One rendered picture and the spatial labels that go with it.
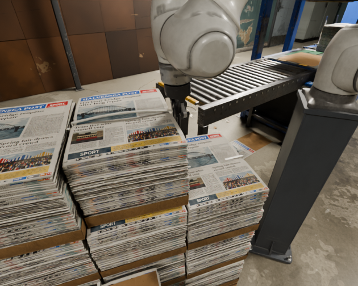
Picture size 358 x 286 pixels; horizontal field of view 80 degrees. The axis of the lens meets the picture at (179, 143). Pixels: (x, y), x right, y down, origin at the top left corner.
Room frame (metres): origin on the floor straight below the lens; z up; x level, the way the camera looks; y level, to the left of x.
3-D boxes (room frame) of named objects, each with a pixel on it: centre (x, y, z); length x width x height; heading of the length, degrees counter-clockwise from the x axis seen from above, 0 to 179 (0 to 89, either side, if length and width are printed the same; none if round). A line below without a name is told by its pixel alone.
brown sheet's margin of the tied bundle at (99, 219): (0.45, 0.13, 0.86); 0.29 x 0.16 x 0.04; 106
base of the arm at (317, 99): (0.81, -0.61, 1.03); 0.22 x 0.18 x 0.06; 162
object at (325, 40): (2.65, -1.82, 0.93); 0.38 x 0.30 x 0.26; 125
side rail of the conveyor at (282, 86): (1.52, -0.67, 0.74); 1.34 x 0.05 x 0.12; 125
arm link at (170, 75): (0.58, 0.01, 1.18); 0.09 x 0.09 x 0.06
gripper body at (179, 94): (0.58, 0.00, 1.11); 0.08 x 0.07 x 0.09; 17
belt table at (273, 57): (2.32, -1.36, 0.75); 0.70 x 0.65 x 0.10; 125
